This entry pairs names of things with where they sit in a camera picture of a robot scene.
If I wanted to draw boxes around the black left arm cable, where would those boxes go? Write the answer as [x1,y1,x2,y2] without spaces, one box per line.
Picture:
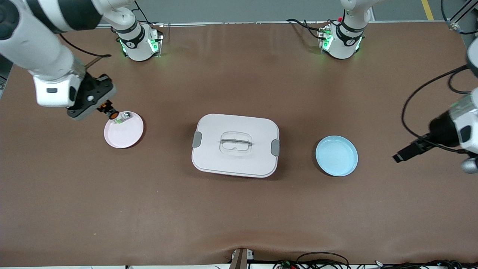
[401,65,472,154]

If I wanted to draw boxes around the wooden metal bracket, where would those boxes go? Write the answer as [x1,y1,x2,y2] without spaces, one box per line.
[229,248,255,269]

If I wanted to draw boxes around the clear box handle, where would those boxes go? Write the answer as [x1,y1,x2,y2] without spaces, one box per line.
[218,132,253,154]

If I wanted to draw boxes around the aluminium frame post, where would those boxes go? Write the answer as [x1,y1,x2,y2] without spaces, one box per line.
[447,0,478,32]

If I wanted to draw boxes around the brown table mat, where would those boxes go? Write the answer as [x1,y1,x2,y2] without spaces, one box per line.
[0,22,478,268]

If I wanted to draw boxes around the light blue round plate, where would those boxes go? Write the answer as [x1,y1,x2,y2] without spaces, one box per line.
[316,136,359,177]

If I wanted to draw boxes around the silver table edge rail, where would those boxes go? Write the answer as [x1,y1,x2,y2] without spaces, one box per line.
[97,21,448,28]

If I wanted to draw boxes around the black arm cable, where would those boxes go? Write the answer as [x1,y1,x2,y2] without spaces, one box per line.
[59,33,112,69]
[401,65,472,154]

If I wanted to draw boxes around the white lidded storage box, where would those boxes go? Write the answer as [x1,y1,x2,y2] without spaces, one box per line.
[191,114,280,178]

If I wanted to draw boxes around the black looped cable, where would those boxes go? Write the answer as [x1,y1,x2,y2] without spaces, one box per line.
[296,252,350,269]

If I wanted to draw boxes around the black cable bundle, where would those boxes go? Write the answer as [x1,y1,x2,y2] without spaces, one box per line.
[373,259,478,269]

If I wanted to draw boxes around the pink round plate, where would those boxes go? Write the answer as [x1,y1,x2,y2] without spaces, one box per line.
[104,111,144,149]

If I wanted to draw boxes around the black base cable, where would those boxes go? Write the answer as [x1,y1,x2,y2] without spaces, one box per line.
[286,18,331,38]

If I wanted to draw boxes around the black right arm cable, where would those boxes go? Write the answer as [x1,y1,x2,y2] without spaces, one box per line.
[59,33,112,69]

